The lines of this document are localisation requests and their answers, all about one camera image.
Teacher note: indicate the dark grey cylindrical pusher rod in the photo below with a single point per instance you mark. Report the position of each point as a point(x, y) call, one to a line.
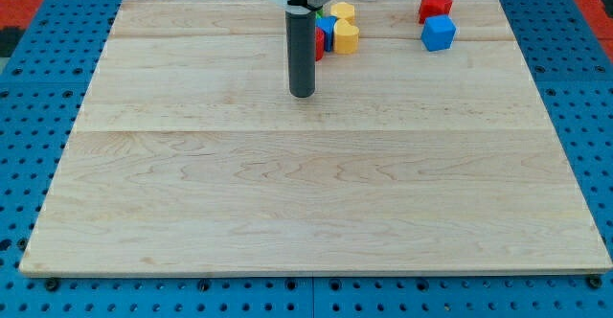
point(301, 51)

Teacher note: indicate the red block beside rod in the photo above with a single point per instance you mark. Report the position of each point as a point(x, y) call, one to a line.
point(320, 39)

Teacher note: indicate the blue cube block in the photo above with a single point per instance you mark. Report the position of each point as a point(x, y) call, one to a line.
point(438, 33)

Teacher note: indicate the yellow heart block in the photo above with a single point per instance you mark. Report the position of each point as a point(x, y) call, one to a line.
point(346, 37)

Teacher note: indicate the red star block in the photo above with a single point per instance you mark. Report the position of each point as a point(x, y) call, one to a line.
point(430, 8)

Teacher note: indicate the yellow hexagon block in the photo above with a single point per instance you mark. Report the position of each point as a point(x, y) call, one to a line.
point(344, 11)

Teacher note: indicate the light wooden board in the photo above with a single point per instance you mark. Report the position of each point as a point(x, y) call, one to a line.
point(190, 158)

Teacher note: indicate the blue block beside rod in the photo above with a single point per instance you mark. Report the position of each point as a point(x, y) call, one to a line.
point(326, 24)

